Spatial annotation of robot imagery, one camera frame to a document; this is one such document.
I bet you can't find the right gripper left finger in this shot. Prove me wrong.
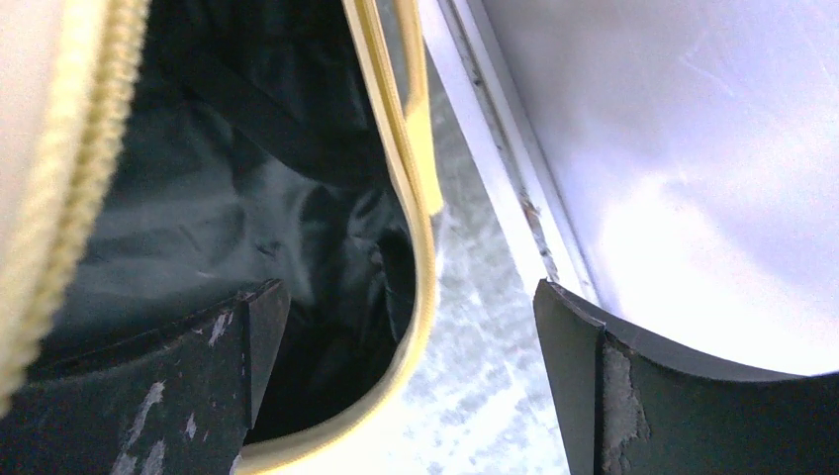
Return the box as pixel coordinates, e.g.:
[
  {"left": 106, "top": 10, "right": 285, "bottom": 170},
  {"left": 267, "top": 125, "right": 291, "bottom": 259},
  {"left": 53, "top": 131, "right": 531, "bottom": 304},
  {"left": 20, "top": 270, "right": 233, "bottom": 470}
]
[{"left": 1, "top": 280, "right": 290, "bottom": 474}]

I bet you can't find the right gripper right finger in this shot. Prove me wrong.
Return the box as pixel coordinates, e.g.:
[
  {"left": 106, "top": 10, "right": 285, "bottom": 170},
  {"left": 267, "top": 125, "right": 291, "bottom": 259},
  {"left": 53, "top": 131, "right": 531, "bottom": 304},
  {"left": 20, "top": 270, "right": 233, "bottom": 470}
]
[{"left": 533, "top": 280, "right": 838, "bottom": 474}]

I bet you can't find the yellow hard-shell suitcase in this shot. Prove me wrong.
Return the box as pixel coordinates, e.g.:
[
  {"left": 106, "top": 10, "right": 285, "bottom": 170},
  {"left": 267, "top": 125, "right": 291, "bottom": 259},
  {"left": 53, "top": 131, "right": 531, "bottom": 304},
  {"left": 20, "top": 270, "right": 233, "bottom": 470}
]
[{"left": 1, "top": 1, "right": 442, "bottom": 474}]

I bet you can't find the aluminium frame rail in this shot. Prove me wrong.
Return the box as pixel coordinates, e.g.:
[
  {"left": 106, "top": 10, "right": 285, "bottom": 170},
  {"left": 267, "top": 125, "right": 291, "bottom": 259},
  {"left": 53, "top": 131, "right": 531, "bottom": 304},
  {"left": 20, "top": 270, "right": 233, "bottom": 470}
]
[{"left": 419, "top": 1, "right": 600, "bottom": 304}]

